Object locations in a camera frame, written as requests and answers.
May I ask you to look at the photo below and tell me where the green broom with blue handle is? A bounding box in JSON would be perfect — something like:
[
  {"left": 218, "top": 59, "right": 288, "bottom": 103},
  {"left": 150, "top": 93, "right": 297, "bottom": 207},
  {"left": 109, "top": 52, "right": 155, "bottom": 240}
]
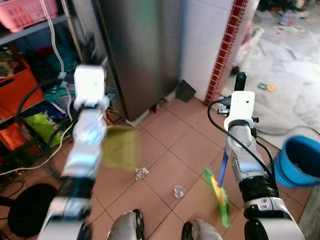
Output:
[{"left": 202, "top": 150, "right": 231, "bottom": 229}]

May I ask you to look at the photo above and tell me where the yellow-green dustpan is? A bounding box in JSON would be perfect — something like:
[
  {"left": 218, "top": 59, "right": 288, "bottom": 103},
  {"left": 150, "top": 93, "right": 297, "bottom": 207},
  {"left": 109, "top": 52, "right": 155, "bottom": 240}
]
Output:
[{"left": 102, "top": 125, "right": 141, "bottom": 171}]

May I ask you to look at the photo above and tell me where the green and yellow small packet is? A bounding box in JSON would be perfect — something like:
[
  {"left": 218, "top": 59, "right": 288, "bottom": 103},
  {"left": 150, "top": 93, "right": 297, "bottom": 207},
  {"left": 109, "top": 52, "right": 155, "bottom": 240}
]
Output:
[{"left": 257, "top": 83, "right": 277, "bottom": 93}]

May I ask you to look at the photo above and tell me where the white plastic bag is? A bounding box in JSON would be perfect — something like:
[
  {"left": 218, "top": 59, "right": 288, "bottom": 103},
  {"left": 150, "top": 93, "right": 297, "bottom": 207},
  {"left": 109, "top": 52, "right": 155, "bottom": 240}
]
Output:
[{"left": 238, "top": 27, "right": 265, "bottom": 72}]

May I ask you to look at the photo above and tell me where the black wedge-shaped object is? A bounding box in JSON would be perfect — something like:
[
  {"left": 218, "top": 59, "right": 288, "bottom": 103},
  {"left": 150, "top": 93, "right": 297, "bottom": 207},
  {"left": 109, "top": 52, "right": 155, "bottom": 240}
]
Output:
[{"left": 174, "top": 79, "right": 197, "bottom": 104}]

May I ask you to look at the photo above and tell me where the blue plastic bucket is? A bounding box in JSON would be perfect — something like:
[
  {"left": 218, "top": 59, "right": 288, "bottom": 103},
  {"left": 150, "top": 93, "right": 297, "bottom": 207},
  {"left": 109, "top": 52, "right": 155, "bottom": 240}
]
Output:
[{"left": 273, "top": 135, "right": 320, "bottom": 189}]

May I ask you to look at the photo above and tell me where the steel grey refrigerator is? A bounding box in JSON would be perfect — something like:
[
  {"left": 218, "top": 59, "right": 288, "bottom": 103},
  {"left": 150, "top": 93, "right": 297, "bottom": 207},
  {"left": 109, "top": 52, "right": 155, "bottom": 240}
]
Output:
[{"left": 94, "top": 0, "right": 190, "bottom": 122}]

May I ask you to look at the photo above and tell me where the crumpled white paper ball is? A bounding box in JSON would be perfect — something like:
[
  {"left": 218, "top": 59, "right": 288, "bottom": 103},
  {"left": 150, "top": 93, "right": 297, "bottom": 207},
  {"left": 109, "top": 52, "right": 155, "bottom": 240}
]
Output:
[
  {"left": 135, "top": 167, "right": 150, "bottom": 181},
  {"left": 173, "top": 185, "right": 187, "bottom": 199}
]

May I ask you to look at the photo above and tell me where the grey right robot leg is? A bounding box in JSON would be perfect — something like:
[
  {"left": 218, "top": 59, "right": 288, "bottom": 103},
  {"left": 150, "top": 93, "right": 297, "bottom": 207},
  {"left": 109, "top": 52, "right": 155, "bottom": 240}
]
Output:
[{"left": 181, "top": 219, "right": 224, "bottom": 240}]

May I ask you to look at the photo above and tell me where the grey robot leg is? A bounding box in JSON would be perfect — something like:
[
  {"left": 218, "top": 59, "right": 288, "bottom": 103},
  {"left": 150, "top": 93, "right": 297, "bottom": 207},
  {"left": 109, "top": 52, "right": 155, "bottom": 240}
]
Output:
[
  {"left": 107, "top": 209, "right": 146, "bottom": 240},
  {"left": 181, "top": 219, "right": 224, "bottom": 240}
]

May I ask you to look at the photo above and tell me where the grey left robot leg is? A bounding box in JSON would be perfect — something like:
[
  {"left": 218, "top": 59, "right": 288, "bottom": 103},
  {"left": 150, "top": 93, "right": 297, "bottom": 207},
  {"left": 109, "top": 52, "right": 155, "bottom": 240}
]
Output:
[{"left": 107, "top": 209, "right": 146, "bottom": 240}]

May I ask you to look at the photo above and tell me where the bright green bag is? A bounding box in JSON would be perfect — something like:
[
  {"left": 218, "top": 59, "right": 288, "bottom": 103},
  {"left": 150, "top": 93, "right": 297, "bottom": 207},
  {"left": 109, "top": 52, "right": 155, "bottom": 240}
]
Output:
[{"left": 24, "top": 112, "right": 63, "bottom": 147}]

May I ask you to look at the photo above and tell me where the orange plastic crate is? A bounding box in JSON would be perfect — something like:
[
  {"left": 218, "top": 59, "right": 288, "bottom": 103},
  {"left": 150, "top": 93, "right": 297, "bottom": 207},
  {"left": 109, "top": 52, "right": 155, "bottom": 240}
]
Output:
[{"left": 0, "top": 59, "right": 46, "bottom": 119}]

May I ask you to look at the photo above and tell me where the pink plastic basket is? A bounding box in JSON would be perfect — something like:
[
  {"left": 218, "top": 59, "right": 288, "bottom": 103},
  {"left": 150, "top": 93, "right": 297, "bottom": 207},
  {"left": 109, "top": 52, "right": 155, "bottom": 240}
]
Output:
[{"left": 0, "top": 0, "right": 59, "bottom": 34}]

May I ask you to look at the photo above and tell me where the black round stool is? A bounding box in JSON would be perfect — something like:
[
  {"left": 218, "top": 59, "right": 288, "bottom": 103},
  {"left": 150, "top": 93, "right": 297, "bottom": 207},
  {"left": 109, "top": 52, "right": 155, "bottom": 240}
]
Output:
[{"left": 7, "top": 183, "right": 59, "bottom": 239}]

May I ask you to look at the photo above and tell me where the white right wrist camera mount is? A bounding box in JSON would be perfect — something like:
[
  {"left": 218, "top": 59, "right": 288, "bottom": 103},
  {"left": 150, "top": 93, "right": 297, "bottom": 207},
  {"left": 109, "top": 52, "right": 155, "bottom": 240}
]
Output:
[{"left": 223, "top": 91, "right": 257, "bottom": 132}]

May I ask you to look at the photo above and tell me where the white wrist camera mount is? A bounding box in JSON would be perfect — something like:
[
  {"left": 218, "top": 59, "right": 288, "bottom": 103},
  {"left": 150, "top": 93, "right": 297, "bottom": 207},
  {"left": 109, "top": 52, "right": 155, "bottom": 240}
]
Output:
[
  {"left": 73, "top": 65, "right": 110, "bottom": 111},
  {"left": 223, "top": 91, "right": 257, "bottom": 132}
]

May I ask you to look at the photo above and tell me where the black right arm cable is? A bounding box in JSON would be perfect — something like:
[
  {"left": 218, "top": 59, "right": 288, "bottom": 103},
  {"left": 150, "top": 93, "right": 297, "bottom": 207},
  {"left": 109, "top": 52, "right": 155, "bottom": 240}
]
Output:
[{"left": 207, "top": 98, "right": 276, "bottom": 187}]

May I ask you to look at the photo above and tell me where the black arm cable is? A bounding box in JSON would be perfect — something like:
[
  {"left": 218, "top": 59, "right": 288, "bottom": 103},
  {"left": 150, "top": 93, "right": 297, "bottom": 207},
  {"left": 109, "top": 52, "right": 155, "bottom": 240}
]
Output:
[
  {"left": 207, "top": 98, "right": 276, "bottom": 187},
  {"left": 16, "top": 77, "right": 76, "bottom": 132}
]

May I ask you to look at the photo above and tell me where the grey floor cable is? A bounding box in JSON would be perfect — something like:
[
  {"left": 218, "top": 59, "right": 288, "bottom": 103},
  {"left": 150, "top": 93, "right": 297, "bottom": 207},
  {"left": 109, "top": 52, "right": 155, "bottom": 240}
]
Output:
[{"left": 256, "top": 124, "right": 320, "bottom": 137}]

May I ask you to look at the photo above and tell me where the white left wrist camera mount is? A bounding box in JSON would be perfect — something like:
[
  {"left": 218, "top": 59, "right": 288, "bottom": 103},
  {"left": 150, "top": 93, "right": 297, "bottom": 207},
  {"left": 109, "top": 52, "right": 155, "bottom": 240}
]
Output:
[{"left": 73, "top": 65, "right": 110, "bottom": 111}]

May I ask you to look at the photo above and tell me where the white hanging hose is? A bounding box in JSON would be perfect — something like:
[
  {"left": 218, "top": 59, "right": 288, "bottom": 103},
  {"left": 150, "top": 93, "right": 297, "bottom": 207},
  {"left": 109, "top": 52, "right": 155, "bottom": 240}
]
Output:
[{"left": 39, "top": 0, "right": 67, "bottom": 77}]

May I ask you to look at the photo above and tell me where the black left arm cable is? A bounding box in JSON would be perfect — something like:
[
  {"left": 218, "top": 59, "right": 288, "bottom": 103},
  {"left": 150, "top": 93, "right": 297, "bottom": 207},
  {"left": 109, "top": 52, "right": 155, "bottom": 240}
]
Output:
[{"left": 16, "top": 77, "right": 76, "bottom": 132}]

